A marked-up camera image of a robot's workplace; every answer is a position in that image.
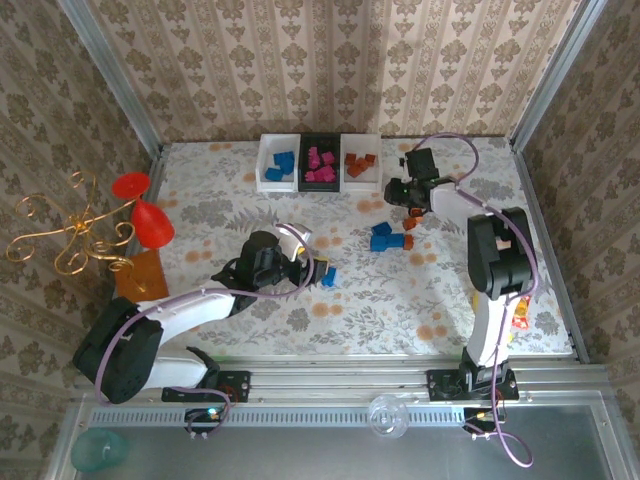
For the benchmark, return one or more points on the aluminium side rail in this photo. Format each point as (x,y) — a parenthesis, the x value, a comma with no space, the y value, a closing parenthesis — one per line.
(156,170)
(550,252)

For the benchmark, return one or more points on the aluminium frame post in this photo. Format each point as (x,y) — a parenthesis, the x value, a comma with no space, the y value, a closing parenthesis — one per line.
(555,75)
(115,85)

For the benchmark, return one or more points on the black plastic bin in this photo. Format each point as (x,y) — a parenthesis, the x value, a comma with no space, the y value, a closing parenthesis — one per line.
(320,187)

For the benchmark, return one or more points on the clear glass cup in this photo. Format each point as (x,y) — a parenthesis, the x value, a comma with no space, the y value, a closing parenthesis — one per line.
(387,417)

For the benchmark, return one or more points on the grey metal sheet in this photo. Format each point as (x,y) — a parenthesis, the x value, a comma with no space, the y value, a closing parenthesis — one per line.
(300,455)

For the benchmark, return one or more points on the long blue lego brick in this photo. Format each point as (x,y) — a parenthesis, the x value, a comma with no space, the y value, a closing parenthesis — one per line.
(386,243)

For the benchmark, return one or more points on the white plastic bin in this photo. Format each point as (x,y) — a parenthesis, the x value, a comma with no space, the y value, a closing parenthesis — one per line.
(278,187)
(360,185)

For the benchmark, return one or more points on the long aluminium base rail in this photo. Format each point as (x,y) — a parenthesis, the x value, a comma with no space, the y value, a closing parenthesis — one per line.
(325,380)

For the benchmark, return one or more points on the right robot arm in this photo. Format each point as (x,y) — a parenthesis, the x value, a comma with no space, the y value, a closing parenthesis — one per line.
(500,250)

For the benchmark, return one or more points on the red plastic wine glass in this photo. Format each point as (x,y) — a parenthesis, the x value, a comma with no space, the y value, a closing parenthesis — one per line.
(150,225)

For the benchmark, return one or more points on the orange square board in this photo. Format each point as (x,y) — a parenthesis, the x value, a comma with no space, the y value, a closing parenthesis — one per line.
(142,277)

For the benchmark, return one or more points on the red snack packet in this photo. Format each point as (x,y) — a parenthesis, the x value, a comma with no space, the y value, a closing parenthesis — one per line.
(522,320)

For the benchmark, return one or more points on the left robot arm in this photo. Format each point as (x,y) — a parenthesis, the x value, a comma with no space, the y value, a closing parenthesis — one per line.
(195,305)

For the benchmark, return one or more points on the small circuit board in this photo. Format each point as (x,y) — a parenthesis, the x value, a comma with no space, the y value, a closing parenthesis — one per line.
(480,416)
(202,415)

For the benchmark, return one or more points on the floral patterned tablecloth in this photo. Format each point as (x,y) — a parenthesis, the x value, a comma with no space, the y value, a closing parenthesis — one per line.
(350,320)

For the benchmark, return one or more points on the teal translucent cup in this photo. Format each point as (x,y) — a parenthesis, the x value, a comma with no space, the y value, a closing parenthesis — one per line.
(97,450)

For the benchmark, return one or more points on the tall blue lego brick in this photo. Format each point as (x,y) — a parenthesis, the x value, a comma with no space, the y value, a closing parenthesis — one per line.
(284,159)

